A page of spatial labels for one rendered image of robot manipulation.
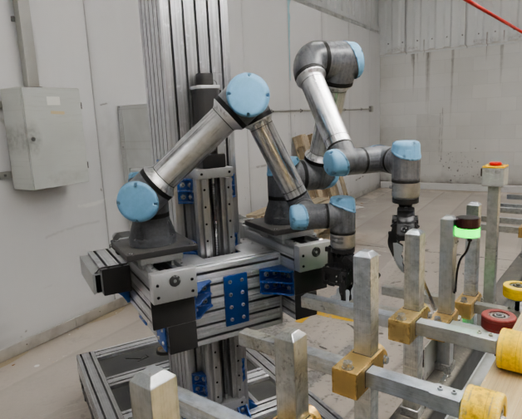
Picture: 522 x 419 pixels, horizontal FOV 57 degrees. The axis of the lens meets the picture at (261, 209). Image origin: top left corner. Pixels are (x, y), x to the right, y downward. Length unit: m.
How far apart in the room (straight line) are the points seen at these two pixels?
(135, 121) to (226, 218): 2.11
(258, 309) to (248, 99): 0.76
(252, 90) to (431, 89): 7.96
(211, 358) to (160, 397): 1.34
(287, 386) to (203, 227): 1.03
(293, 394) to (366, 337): 0.25
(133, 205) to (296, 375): 0.78
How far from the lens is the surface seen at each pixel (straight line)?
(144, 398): 0.53
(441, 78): 9.15
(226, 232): 1.73
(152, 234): 1.51
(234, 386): 1.96
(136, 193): 1.35
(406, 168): 1.33
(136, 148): 3.74
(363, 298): 0.92
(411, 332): 1.12
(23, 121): 3.14
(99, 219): 3.75
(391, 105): 9.35
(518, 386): 1.07
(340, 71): 1.60
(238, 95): 1.31
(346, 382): 0.92
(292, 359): 0.72
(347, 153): 1.34
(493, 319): 1.33
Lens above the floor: 1.42
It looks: 11 degrees down
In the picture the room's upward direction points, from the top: 3 degrees counter-clockwise
